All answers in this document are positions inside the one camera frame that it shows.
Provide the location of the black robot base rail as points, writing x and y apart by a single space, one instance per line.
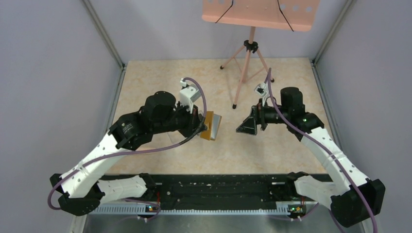
221 192

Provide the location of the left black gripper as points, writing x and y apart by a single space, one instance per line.
194 121

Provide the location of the pink music stand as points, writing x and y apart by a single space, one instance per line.
292 15

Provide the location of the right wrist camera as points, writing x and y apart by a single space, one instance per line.
262 90

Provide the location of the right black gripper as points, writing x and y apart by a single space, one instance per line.
248 125

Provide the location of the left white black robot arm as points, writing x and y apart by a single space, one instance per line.
84 188

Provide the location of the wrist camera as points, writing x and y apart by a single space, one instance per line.
262 90
188 95

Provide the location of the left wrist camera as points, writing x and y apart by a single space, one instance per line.
188 95

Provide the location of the white slotted cable duct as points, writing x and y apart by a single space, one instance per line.
142 209

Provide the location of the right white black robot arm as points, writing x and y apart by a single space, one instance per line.
352 197

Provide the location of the orange leather card holder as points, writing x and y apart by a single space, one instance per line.
212 123

